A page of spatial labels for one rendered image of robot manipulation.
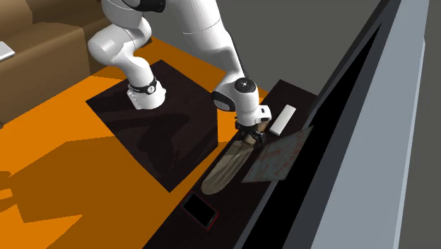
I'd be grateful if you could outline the white rectangular remote control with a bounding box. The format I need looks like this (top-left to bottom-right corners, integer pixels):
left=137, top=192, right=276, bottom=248
left=268, top=104, right=297, bottom=137

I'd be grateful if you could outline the grey book with red print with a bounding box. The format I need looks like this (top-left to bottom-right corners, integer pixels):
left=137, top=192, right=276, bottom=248
left=240, top=125, right=314, bottom=183

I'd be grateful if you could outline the large black television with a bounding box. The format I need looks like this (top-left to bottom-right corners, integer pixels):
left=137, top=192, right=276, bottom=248
left=233, top=0, right=433, bottom=249

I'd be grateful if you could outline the dark low cabinet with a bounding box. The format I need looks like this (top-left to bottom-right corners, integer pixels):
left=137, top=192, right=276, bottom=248
left=142, top=79, right=318, bottom=249

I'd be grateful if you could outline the dark robot stand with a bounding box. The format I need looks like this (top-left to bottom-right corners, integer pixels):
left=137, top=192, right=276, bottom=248
left=85, top=59, right=219, bottom=193

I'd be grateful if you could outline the black phone with red edge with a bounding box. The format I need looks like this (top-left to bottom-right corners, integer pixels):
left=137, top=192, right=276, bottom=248
left=180, top=191, right=220, bottom=232

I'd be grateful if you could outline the orange rug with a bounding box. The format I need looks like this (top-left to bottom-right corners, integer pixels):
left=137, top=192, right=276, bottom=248
left=0, top=35, right=270, bottom=249

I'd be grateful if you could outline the brown sofa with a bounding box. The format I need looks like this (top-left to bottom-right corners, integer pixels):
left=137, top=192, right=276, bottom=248
left=0, top=0, right=112, bottom=126

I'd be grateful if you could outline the flat grey tablet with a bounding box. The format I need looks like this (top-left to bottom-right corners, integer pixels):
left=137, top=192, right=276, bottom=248
left=0, top=41, right=16, bottom=63

